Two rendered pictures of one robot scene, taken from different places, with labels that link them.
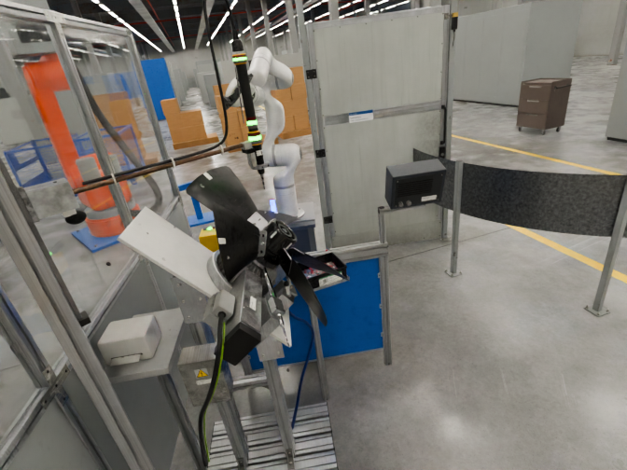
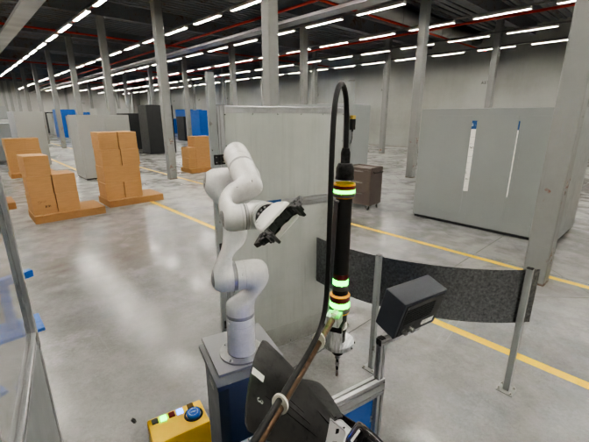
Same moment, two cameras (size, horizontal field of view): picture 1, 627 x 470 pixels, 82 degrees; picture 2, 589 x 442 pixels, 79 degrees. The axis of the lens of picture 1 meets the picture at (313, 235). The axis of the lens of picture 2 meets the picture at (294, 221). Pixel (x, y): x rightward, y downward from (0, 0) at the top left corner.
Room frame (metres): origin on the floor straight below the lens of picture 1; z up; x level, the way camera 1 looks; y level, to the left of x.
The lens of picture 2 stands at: (0.73, 0.58, 1.94)
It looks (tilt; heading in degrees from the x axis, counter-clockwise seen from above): 16 degrees down; 331
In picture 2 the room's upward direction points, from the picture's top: straight up
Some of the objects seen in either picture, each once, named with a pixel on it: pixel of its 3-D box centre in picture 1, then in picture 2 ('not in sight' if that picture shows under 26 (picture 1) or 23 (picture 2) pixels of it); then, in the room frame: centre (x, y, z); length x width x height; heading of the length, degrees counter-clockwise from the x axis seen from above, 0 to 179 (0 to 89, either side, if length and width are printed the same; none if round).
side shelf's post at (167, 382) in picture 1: (180, 414); not in sight; (1.15, 0.70, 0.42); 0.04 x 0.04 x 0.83; 3
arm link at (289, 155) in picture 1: (286, 165); (246, 287); (2.01, 0.09, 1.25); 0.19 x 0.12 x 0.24; 81
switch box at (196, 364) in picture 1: (207, 374); not in sight; (1.05, 0.48, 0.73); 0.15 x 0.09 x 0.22; 93
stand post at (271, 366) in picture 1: (277, 393); not in sight; (1.15, 0.25, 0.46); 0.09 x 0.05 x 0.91; 3
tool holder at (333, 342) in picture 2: (255, 154); (337, 327); (1.28, 0.16, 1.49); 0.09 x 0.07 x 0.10; 128
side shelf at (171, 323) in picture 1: (149, 341); not in sight; (1.15, 0.70, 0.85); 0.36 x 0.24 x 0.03; 3
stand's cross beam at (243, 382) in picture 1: (246, 381); not in sight; (1.15, 0.37, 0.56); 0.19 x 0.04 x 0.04; 93
